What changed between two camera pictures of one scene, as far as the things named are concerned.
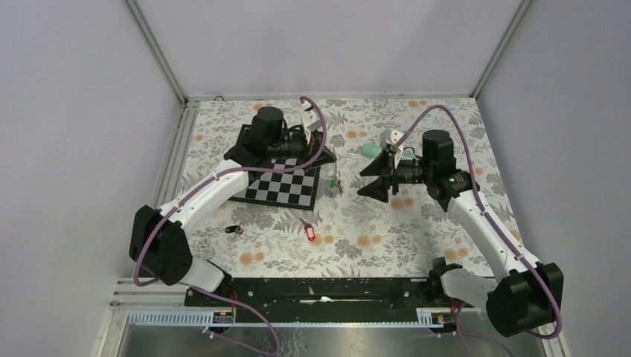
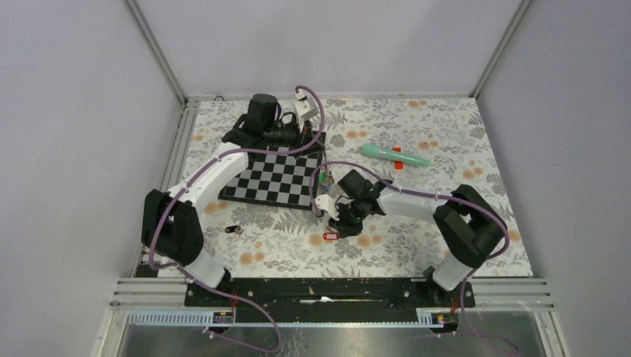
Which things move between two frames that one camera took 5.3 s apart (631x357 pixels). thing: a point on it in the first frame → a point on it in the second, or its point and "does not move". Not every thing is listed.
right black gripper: (382, 166) → (344, 228)
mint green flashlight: (372, 149) does not move
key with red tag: (309, 230) → (331, 236)
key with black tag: (236, 229) does not move
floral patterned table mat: (399, 161) does not move
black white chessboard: (295, 189) does not move
